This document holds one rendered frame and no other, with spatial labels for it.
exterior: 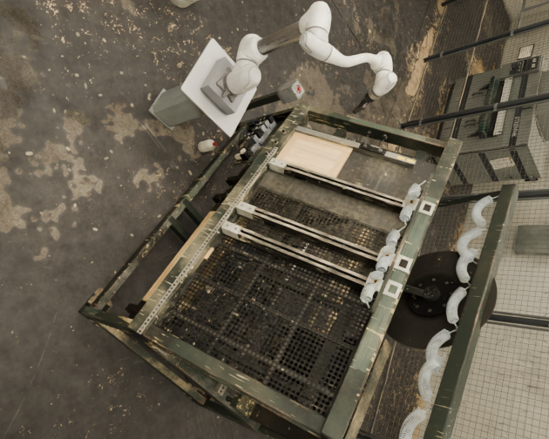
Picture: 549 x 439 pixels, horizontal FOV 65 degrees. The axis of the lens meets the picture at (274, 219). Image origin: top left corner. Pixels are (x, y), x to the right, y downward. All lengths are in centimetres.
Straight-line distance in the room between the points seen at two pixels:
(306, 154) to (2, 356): 245
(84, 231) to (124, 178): 50
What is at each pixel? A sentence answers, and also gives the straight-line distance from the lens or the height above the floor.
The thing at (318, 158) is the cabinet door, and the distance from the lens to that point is 327.
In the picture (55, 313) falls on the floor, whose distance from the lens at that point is 339.
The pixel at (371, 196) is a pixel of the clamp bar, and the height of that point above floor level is 160.
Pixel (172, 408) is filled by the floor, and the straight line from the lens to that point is 400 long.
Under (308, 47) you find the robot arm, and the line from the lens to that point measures 262.
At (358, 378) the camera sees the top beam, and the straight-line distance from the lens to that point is 233.
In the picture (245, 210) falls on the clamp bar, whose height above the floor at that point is 98.
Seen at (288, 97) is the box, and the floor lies 85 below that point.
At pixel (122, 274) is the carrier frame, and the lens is 334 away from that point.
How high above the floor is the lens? 318
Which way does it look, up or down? 45 degrees down
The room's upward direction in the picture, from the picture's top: 88 degrees clockwise
